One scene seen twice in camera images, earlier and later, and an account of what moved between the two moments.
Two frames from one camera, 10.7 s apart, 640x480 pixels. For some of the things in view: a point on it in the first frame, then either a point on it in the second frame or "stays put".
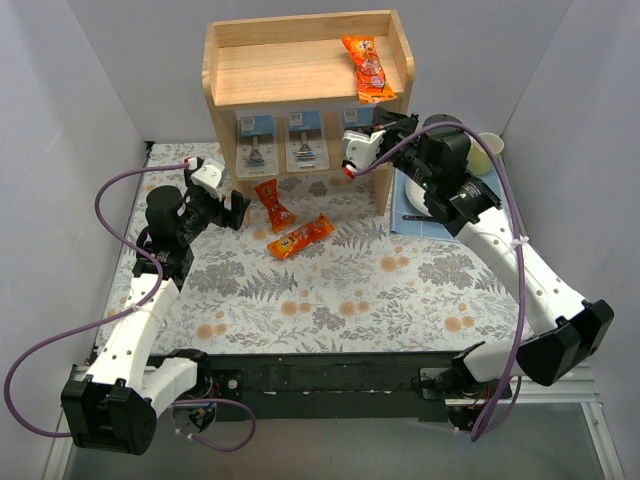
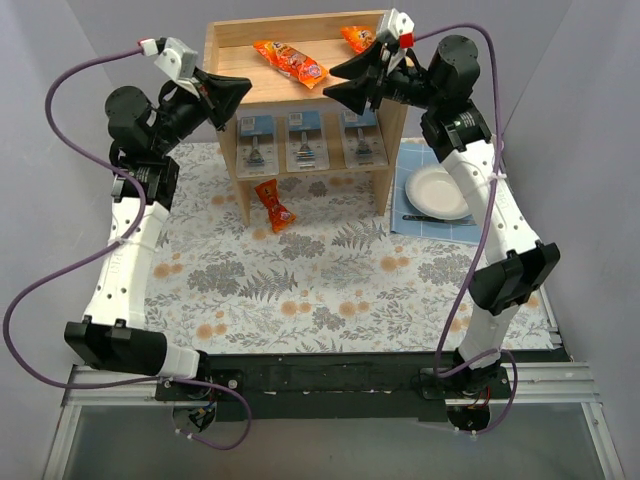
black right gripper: x=390 y=126 to x=376 y=81
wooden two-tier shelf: x=288 y=88 stays put
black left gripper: x=233 y=209 to x=206 y=100
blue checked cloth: x=406 y=219 stays put
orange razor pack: x=280 y=216 stays put
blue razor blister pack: x=257 y=143 stays put
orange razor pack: x=287 y=243 to x=290 y=63
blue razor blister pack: x=306 y=143 stays put
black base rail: x=349 y=386 stays put
